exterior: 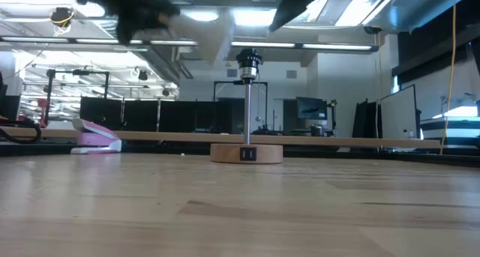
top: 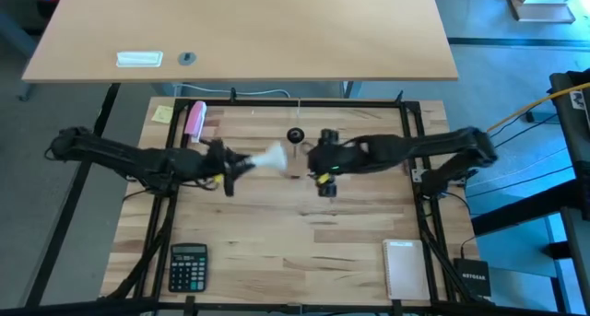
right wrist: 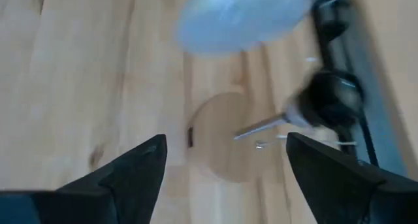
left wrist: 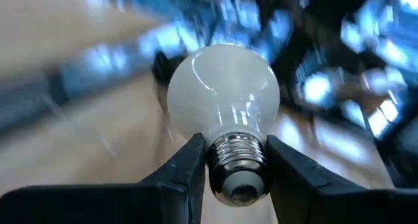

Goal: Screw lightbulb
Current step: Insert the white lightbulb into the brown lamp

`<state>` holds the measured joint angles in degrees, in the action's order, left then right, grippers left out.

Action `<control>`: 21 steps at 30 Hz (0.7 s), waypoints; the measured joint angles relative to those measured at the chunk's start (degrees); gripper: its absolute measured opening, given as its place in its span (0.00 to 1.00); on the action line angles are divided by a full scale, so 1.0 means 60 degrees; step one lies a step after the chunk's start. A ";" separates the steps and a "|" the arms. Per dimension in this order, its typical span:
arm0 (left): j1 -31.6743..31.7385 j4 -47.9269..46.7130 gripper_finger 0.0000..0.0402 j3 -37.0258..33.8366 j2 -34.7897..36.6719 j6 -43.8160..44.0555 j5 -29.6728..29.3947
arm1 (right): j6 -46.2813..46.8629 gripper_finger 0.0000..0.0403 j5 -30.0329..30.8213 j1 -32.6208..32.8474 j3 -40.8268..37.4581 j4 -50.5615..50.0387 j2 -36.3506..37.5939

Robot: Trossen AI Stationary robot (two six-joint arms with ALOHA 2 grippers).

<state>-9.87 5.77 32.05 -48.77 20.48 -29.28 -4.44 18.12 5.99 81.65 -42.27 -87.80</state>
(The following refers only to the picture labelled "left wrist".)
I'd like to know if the white frosted lightbulb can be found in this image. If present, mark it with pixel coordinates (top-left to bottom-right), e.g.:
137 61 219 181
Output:
167 43 281 207

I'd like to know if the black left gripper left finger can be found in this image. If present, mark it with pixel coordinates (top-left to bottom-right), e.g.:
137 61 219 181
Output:
140 133 207 224

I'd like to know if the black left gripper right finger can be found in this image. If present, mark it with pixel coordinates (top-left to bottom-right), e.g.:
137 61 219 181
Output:
266 135 360 224

